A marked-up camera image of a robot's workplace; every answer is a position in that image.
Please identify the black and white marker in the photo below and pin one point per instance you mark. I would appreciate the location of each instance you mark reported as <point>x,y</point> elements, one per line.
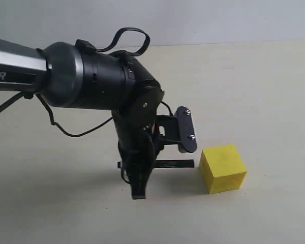
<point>179,163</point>

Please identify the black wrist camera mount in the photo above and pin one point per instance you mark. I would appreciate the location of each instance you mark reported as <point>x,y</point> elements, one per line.
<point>187,137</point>

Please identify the yellow foam cube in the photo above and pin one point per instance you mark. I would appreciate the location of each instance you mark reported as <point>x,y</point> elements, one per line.
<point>222,168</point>

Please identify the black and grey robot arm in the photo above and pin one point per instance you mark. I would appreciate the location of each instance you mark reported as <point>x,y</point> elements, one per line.
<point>78,76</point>

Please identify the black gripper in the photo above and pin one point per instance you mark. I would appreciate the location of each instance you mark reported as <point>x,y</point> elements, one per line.
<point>139,147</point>

